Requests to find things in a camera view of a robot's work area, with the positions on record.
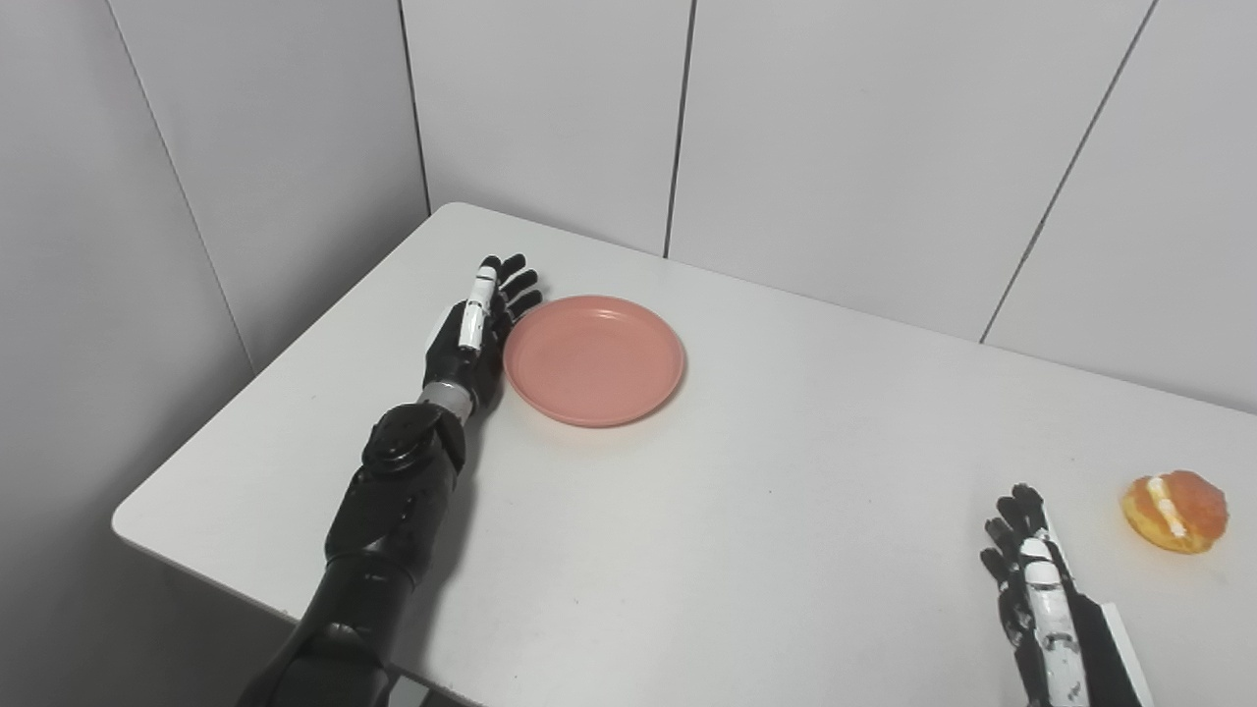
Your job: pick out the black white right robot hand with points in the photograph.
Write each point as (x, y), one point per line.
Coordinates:
(1090, 658)

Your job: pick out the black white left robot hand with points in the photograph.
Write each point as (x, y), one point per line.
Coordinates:
(452, 353)

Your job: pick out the pink round plate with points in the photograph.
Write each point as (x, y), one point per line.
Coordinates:
(594, 361)

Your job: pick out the golden cream puff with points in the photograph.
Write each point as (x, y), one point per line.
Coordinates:
(1178, 513)

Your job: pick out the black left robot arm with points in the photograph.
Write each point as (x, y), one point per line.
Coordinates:
(393, 511)

